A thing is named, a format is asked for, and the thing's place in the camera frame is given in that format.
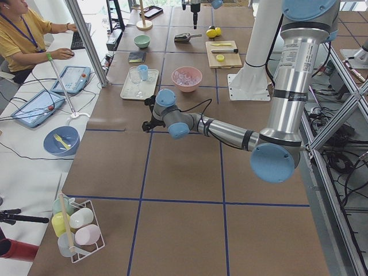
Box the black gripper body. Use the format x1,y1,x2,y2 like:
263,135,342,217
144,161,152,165
141,95,166,132
182,0,201,13

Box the metal ice scoop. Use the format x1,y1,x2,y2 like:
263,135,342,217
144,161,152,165
174,33,202,43

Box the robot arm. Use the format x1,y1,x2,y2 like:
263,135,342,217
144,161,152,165
142,1,340,183
181,0,223,29

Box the blue plastic cup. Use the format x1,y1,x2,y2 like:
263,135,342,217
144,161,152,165
137,64,148,81

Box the clear ice cubes pile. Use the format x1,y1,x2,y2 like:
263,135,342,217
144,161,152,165
172,71,201,87

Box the cream bear tray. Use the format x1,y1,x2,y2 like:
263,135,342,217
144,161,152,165
120,67,159,101

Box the whole yellow lemon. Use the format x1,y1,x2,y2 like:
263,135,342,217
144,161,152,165
206,29,217,39

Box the clear wine glass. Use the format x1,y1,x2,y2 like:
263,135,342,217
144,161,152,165
129,68,143,98

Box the yellow plastic knife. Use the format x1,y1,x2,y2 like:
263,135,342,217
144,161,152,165
211,43,232,47

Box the steel cylinder rod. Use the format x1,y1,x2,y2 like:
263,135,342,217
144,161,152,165
210,48,239,54

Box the pink bowl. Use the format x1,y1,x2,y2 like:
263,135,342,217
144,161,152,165
171,67,202,93

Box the wooden cutting board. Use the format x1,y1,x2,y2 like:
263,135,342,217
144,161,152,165
205,40,243,68

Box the lemon half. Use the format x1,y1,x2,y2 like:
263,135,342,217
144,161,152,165
216,55,225,62

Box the wooden paper towel stand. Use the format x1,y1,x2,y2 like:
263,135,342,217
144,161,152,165
136,0,153,31

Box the green bowl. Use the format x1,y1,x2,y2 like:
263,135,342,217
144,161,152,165
133,34,151,49

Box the blue teach pendant far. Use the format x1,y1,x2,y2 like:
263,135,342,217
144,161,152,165
60,66,91,95

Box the blue teach pendant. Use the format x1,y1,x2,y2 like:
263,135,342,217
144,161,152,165
11,90,65,128
60,66,91,95

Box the black keyboard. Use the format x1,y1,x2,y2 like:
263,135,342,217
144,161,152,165
70,22,91,50

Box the blue bowl with fork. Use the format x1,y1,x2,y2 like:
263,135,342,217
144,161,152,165
43,125,80,157

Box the blue teach pendant near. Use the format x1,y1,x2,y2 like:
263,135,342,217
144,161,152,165
11,90,65,128

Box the person in yellow shirt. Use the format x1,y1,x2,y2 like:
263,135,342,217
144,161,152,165
1,1,77,85

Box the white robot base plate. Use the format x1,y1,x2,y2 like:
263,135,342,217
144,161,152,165
227,72,271,101

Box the aluminium frame post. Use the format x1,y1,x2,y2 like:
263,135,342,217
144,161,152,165
66,0,108,87

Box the white wire cup rack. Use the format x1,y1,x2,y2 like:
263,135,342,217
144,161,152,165
51,193,105,263

